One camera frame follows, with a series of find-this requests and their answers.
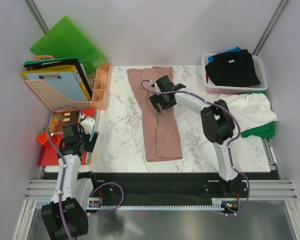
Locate white cable duct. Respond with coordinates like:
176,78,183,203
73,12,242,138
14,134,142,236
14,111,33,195
36,197,238,210

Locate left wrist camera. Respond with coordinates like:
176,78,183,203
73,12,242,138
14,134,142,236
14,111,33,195
80,117,96,135

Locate yellow folder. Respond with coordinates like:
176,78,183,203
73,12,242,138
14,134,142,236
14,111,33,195
21,65,91,101

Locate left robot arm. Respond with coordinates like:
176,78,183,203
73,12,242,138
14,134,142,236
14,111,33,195
40,117,100,240

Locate pink t shirt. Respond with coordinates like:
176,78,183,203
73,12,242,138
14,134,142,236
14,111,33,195
127,66,183,162

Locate black folder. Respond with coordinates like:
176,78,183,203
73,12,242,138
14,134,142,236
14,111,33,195
23,57,90,86

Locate blue clipboard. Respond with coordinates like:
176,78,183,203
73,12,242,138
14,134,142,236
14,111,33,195
24,70,89,102

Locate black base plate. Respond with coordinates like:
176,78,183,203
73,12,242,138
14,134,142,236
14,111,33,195
42,170,281,207

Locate black t shirt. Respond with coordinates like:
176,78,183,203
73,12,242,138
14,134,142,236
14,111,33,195
205,49,261,88

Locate green t shirt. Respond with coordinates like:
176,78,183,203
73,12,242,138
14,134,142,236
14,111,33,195
239,91,278,138

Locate brown book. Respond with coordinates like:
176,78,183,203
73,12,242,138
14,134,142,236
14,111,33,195
47,110,80,135

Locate aluminium frame rail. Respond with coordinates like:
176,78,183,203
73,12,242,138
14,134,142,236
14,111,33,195
24,139,299,201

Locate red folder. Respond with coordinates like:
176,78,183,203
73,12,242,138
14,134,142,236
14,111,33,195
36,107,98,167

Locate white laundry basket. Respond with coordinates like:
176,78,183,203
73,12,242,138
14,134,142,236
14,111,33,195
201,53,268,95

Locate orange desk organizer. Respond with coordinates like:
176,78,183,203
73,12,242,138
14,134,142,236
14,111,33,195
88,62,112,111

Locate red cube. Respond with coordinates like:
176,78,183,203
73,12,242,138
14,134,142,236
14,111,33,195
36,131,57,149

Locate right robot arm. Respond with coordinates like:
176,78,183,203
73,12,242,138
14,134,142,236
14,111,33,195
147,75,250,197

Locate pink file rack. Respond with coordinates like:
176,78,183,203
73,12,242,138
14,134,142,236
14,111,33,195
24,55,93,110

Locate teal folder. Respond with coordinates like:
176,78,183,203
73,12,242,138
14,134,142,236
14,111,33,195
86,109,100,165

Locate green plastic folder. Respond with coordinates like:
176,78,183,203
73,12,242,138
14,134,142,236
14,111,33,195
30,16,107,75

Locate white t shirt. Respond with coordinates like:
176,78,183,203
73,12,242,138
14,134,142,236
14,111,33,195
219,92,278,138

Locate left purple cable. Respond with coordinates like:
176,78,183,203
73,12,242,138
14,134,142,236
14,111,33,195
45,105,125,240

